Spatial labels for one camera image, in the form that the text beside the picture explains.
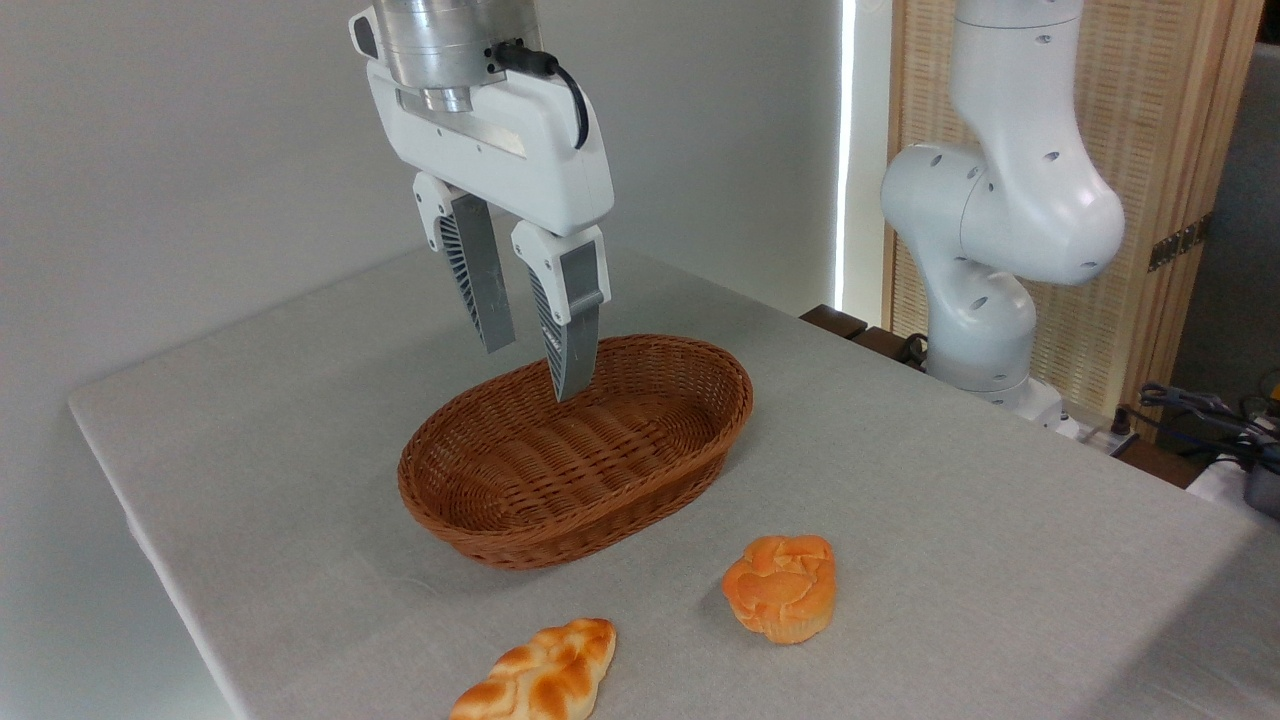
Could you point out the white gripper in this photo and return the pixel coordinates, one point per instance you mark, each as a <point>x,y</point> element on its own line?
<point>540,170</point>

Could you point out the braided golden bread loaf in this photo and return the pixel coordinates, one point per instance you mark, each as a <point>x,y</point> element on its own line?
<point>545,670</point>

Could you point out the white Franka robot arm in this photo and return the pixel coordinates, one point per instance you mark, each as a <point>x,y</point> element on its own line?
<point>1040,220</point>

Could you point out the brown oval wicker basket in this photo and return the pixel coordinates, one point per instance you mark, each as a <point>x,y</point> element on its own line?
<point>620,470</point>

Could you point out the orange muffin-shaped bread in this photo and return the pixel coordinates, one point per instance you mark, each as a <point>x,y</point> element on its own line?
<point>780,590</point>

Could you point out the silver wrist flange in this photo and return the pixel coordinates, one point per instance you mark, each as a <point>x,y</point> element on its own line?
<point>440,45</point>

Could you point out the grey tablecloth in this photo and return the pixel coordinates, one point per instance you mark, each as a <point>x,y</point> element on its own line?
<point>300,450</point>

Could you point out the dark brown wooden desk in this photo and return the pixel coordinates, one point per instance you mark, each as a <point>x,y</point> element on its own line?
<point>835,320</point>

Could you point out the dark metal screen hinge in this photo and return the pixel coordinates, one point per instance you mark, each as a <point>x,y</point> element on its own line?
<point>1180,243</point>

